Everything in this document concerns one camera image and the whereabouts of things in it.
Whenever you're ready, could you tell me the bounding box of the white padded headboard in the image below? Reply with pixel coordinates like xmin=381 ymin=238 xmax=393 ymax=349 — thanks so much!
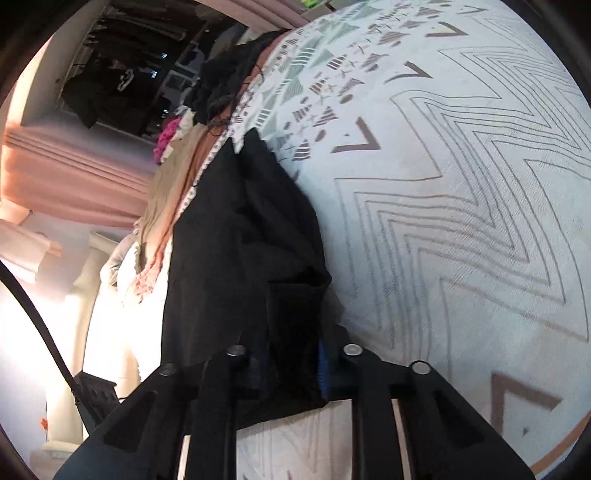
xmin=44 ymin=233 xmax=139 ymax=455

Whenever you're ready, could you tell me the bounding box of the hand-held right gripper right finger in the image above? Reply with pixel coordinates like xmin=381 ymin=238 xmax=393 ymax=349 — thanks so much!
xmin=318 ymin=325 xmax=539 ymax=480

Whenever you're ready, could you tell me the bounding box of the row of hanging dark clothes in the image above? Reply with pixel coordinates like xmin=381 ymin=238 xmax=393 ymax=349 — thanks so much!
xmin=60 ymin=0 xmax=222 ymax=137

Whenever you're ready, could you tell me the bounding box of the pile of black clothes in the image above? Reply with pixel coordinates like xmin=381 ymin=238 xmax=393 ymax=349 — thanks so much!
xmin=185 ymin=30 xmax=287 ymax=125

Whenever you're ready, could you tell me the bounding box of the brown quilt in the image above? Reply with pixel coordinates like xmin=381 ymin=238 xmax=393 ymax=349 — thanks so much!
xmin=122 ymin=28 xmax=287 ymax=305

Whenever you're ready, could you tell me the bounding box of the printed blanket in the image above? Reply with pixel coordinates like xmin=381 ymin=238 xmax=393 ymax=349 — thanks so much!
xmin=185 ymin=0 xmax=591 ymax=480

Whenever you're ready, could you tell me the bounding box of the thin black cable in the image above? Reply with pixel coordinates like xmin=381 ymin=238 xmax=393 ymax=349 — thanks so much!
xmin=205 ymin=60 xmax=264 ymax=134

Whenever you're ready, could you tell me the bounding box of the pink curtain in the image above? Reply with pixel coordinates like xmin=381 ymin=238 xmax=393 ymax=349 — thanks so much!
xmin=0 ymin=124 xmax=158 ymax=229
xmin=194 ymin=0 xmax=315 ymax=26

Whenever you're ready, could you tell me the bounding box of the pink cloth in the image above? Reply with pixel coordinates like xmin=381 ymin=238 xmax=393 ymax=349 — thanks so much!
xmin=152 ymin=117 xmax=183 ymax=164

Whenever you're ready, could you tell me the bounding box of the white hanging garment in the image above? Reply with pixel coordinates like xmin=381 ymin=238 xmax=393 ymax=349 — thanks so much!
xmin=0 ymin=217 xmax=63 ymax=282

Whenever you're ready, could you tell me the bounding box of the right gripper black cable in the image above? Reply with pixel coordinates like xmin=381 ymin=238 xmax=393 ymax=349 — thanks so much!
xmin=0 ymin=263 xmax=93 ymax=430

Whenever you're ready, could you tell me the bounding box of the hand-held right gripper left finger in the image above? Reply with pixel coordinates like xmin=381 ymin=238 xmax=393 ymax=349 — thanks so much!
xmin=53 ymin=344 xmax=278 ymax=480

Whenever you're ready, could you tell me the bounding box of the white pillow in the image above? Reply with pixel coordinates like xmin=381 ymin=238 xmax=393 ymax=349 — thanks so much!
xmin=99 ymin=237 xmax=141 ymax=305

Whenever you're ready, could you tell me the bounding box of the black jacket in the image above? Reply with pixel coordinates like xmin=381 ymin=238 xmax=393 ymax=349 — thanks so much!
xmin=159 ymin=128 xmax=345 ymax=428

